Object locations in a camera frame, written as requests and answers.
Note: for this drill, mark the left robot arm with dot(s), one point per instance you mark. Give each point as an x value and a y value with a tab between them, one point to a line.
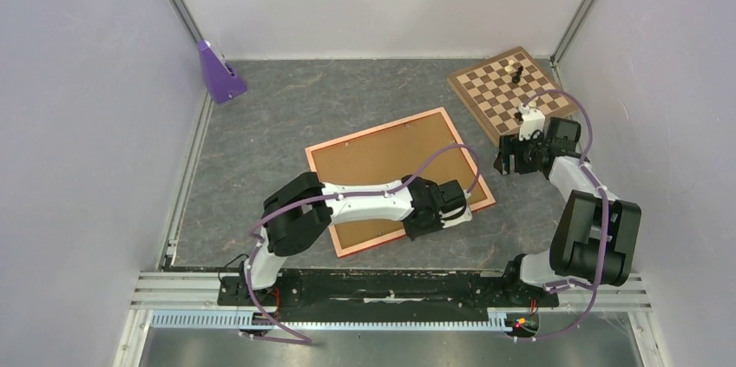
296	215

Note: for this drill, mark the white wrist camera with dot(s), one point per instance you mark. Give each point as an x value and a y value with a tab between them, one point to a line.
458	216
531	120

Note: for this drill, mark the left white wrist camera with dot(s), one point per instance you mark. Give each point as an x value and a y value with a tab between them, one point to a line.
458	216

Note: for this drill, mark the black chess piece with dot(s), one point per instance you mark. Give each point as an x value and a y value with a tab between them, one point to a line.
516	78

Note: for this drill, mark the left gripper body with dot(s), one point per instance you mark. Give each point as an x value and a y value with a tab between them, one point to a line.
436	213

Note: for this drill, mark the orange picture frame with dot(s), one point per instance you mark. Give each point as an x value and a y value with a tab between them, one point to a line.
456	163

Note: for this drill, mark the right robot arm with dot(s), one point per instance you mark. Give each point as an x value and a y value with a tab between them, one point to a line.
595	238

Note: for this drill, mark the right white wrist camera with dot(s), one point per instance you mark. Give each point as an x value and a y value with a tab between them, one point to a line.
531	120

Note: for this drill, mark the wooden chessboard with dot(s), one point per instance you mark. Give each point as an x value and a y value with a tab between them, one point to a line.
488	92

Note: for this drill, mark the purple plastic stand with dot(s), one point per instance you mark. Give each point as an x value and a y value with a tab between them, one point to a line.
222	81

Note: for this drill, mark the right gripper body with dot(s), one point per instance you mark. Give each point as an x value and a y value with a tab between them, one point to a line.
526	153

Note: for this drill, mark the light blue cable duct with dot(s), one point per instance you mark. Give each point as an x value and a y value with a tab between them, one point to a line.
247	320

